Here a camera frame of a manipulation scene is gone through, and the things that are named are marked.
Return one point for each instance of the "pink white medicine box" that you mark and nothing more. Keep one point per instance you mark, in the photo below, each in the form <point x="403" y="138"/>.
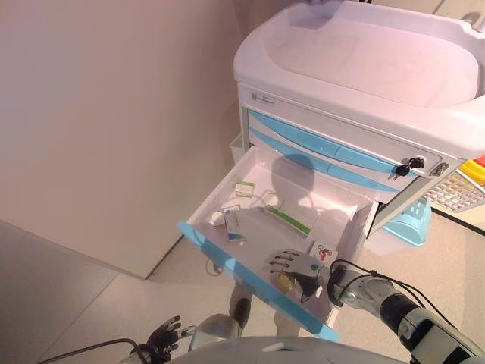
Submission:
<point x="322" y="252"/>

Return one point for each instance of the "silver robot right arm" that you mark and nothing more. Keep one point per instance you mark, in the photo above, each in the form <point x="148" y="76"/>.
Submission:
<point x="394" y="307"/>

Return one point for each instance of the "small white bottle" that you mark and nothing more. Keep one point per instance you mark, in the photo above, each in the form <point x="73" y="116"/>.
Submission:
<point x="217" y="219"/>

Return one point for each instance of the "blue white medicine box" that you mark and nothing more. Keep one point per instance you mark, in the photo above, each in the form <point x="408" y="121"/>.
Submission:
<point x="233" y="223"/>

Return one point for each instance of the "robot left leg grey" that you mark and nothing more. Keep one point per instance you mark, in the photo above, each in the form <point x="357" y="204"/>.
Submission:
<point x="219" y="326"/>

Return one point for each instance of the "grey robot torso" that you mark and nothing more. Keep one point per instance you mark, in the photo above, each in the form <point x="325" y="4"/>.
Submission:
<point x="288" y="350"/>

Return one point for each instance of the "cart label sticker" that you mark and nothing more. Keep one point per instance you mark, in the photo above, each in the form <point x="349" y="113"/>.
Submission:
<point x="264" y="98"/>

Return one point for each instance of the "white medical cart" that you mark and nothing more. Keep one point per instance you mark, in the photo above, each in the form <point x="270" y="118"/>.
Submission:
<point x="360" y="60"/>

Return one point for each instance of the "black keys in lock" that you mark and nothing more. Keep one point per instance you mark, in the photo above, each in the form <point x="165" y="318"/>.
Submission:
<point x="411" y="165"/>

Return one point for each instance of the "robot right leg grey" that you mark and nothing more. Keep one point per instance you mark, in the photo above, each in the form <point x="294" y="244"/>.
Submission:
<point x="286" y="322"/>

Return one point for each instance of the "light blue bin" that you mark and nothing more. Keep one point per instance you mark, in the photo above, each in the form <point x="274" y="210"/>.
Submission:
<point x="405" y="227"/>

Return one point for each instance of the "blue-fronted white cart drawer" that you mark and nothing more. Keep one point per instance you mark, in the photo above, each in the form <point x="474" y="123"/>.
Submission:
<point x="242" y="271"/>
<point x="303" y="134"/>
<point x="280" y="142"/>

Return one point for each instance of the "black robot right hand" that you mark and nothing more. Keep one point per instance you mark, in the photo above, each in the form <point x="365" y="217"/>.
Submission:
<point x="303" y="265"/>

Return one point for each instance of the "long green white box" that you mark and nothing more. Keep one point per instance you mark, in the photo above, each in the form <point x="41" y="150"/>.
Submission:
<point x="284" y="221"/>

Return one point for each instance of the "robot leg grey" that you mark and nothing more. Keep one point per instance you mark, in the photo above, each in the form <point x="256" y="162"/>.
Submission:
<point x="219" y="326"/>
<point x="286" y="322"/>

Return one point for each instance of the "white mesh side basket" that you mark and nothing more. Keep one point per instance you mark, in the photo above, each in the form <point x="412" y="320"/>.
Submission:
<point x="454" y="193"/>

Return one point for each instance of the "yellow sharps container red lid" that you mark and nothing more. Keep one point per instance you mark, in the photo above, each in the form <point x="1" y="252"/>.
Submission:
<point x="473" y="172"/>

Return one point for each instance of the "silver cart latch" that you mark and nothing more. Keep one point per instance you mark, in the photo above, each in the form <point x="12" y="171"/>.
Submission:
<point x="439" y="169"/>

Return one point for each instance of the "round yellow medicine jar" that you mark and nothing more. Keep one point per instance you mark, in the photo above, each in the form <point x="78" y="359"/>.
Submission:
<point x="285" y="281"/>

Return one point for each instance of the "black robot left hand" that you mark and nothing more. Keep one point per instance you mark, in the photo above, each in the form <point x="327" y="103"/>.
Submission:
<point x="163" y="341"/>

